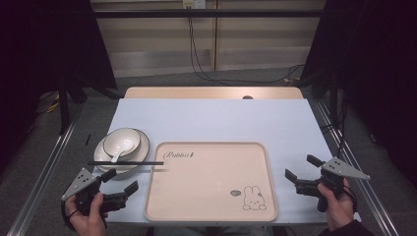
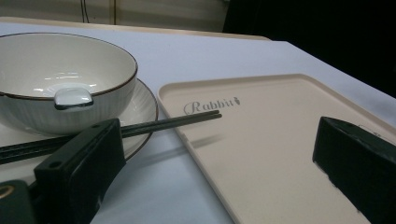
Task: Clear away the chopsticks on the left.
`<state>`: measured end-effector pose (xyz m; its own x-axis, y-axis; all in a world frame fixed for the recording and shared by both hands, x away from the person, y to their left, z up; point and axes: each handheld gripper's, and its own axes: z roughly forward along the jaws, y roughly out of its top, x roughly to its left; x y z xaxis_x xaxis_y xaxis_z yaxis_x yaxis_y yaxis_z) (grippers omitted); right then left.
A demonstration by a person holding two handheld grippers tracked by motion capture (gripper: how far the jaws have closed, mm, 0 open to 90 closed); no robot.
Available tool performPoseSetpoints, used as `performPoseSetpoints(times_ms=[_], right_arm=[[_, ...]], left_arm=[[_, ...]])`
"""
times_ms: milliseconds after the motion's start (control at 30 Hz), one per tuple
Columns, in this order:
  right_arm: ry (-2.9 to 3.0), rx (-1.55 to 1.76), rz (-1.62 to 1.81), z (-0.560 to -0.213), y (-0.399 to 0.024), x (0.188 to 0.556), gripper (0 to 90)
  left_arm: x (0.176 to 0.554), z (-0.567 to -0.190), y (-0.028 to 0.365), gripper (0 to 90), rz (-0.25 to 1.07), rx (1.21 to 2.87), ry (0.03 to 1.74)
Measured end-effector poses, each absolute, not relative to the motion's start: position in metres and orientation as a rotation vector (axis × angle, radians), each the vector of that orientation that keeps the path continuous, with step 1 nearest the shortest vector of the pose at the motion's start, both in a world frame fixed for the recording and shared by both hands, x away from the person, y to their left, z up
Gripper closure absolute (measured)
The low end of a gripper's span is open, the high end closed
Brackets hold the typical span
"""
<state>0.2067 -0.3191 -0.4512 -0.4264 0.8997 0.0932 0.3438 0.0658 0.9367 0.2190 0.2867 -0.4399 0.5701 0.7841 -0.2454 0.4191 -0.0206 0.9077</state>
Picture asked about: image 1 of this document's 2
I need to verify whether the person's dark right sleeve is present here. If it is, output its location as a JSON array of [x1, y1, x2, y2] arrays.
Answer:
[[319, 218, 376, 236]]

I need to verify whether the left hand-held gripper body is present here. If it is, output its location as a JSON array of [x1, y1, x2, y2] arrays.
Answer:
[[61, 167, 128, 216]]

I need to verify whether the light blue table mat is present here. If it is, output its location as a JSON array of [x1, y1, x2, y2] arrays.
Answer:
[[93, 97, 362, 227]]

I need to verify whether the aluminium floor rail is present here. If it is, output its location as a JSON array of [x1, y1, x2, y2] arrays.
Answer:
[[6, 103, 84, 236], [314, 98, 400, 236]]

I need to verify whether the person's left hand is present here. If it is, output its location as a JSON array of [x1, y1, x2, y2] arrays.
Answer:
[[64, 192, 109, 236]]

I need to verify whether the black metal stand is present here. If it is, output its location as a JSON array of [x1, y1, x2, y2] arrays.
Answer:
[[328, 74, 339, 126], [56, 76, 72, 136]]

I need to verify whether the black horizontal frame bar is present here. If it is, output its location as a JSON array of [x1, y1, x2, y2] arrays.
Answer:
[[90, 8, 327, 20]]

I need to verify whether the person's right hand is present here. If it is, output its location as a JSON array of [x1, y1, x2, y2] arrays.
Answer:
[[316, 178, 356, 232]]

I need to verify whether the white ceramic spoon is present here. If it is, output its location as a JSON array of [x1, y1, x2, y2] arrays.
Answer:
[[110, 141, 137, 164]]

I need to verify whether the white wall power outlet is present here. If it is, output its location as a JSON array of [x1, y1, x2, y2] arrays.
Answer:
[[182, 0, 208, 10]]

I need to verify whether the beige tray with rabbit print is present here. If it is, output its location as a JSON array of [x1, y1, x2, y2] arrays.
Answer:
[[144, 141, 279, 223]]

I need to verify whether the dark curtain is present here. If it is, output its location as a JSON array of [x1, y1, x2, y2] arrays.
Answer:
[[299, 0, 417, 190], [0, 0, 118, 176]]

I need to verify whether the black chopstick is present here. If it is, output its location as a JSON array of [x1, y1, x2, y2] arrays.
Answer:
[[87, 161, 165, 167], [87, 159, 165, 165]]

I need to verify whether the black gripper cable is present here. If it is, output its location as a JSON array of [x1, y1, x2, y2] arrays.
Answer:
[[341, 184, 359, 214]]

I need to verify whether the black power cable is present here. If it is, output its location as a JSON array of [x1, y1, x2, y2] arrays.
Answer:
[[187, 16, 307, 86]]

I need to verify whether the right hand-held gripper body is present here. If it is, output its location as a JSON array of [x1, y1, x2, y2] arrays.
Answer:
[[293, 156, 372, 213]]

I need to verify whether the white bowl with dark rim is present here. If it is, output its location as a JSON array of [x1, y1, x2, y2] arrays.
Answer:
[[102, 127, 143, 159]]

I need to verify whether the white plate with dark rim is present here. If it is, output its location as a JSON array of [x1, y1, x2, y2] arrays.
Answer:
[[92, 128, 151, 175]]

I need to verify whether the black wrist strap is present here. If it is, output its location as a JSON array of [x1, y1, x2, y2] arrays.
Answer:
[[60, 199, 80, 232]]

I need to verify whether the black floor cable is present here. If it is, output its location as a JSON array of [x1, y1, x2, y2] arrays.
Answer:
[[320, 93, 349, 159]]

